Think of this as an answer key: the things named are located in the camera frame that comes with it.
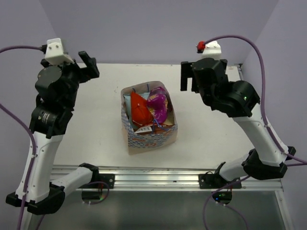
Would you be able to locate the purple cable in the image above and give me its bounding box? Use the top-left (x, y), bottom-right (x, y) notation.
top-left (0, 45), bottom-right (48, 230)
top-left (202, 35), bottom-right (307, 230)

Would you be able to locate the light blue cassava chips bag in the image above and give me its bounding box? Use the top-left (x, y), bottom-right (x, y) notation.
top-left (123, 92), bottom-right (150, 129)

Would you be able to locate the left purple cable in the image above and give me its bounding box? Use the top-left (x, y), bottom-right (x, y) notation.
top-left (0, 45), bottom-right (48, 230)

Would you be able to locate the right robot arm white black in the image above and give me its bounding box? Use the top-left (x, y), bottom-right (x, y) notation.
top-left (180, 58), bottom-right (296, 188)

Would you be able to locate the orange cream cassava chips bag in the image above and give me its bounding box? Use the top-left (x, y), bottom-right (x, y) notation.
top-left (130, 92), bottom-right (153, 127)

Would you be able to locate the brown Chuba cassava chips bag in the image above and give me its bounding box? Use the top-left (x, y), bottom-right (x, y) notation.
top-left (134, 121), bottom-right (175, 135)

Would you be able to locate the purple snack packet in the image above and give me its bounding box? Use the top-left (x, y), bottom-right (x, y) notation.
top-left (147, 87), bottom-right (168, 123)

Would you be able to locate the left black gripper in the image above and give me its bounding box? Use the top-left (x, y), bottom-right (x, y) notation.
top-left (43, 50), bottom-right (100, 107)

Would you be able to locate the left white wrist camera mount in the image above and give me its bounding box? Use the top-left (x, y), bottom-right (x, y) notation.
top-left (45, 38), bottom-right (74, 66)

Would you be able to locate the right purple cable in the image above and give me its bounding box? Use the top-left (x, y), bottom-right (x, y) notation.
top-left (202, 35), bottom-right (307, 230)

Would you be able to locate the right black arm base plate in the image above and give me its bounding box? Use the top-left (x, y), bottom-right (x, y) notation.
top-left (198, 172), bottom-right (239, 189)

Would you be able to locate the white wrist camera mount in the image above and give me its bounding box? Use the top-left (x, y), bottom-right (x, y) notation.
top-left (196, 41), bottom-right (222, 60)
top-left (45, 38), bottom-right (74, 66)

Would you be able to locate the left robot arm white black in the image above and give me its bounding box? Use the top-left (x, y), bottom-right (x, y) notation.
top-left (6, 51), bottom-right (100, 215)

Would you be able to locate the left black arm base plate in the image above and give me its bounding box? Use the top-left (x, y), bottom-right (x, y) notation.
top-left (97, 170), bottom-right (116, 189)

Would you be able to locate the aluminium mounting rail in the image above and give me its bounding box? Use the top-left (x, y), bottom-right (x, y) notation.
top-left (51, 165), bottom-right (283, 192)

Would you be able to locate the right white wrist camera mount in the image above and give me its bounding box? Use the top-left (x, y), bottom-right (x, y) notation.
top-left (196, 41), bottom-right (222, 60)

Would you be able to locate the blue patterned paper bag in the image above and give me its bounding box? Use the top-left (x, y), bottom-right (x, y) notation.
top-left (120, 81), bottom-right (178, 155)

